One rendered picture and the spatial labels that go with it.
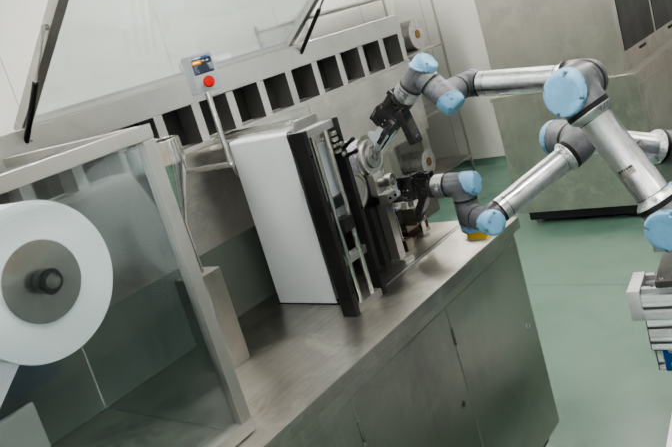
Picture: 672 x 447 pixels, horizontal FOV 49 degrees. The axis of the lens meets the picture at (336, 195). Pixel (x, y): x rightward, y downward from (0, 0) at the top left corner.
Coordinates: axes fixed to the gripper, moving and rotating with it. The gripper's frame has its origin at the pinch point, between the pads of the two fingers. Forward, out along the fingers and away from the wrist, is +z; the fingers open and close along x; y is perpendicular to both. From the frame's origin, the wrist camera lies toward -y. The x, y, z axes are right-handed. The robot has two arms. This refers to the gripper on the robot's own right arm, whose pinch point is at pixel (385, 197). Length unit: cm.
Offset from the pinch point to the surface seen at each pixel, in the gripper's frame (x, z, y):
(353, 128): -31.4, 29.7, 19.7
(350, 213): 38.2, -15.4, 7.8
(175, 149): 77, 1, 41
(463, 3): -444, 188, 46
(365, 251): 35.7, -14.7, -4.9
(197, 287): 104, -26, 16
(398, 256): 11.2, -7.0, -16.8
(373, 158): 7.0, -4.8, 15.6
